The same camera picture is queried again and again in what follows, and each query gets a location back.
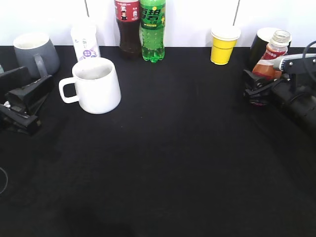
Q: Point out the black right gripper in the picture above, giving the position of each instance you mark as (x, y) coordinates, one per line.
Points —
(258, 92)

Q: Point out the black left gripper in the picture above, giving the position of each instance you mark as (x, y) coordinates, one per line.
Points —
(21, 98)

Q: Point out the orange nescafe coffee bottle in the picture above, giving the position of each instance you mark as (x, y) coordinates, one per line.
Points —
(278, 43)

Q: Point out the white ceramic mug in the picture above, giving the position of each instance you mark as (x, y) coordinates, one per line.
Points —
(96, 85)

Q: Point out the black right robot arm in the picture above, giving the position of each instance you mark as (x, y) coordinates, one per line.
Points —
(304, 118)

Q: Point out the yellow paper cup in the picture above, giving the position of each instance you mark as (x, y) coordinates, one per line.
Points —
(224, 41)

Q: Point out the green sprite bottle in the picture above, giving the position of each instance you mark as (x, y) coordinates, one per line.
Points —
(152, 29)

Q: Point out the grey ceramic mug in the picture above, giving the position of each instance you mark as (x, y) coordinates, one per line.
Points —
(36, 52)

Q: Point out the black ceramic mug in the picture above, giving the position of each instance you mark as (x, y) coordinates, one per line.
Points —
(260, 42)

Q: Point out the white blueberry yogurt bottle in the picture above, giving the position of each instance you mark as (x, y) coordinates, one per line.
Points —
(85, 41)

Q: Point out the cola bottle red label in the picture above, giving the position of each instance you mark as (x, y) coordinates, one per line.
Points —
(128, 20)

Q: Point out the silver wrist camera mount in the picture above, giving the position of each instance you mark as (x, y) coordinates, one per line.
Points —
(295, 64)

